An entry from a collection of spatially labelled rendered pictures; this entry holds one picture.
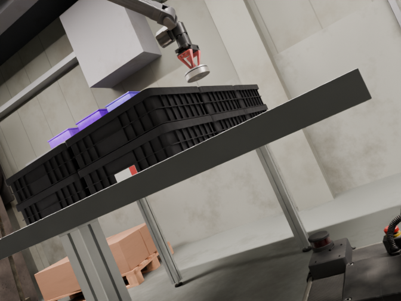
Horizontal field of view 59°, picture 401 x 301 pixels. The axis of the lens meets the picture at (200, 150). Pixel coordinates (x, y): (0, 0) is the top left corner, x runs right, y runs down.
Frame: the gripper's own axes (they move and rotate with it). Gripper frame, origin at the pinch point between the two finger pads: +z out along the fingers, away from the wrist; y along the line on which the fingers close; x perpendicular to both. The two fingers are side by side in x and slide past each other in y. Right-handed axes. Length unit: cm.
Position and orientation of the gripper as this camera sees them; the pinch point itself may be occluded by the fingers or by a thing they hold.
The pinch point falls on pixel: (194, 67)
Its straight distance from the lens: 152.1
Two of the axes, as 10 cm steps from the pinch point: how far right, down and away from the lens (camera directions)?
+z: 3.9, 9.2, -0.5
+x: 7.8, -3.6, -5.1
